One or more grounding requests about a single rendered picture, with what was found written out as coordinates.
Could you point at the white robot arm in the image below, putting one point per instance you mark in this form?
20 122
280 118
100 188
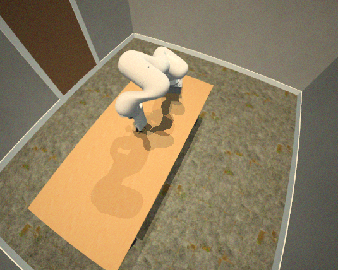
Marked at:
152 80

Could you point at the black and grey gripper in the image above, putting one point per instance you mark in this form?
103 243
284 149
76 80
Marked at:
140 126

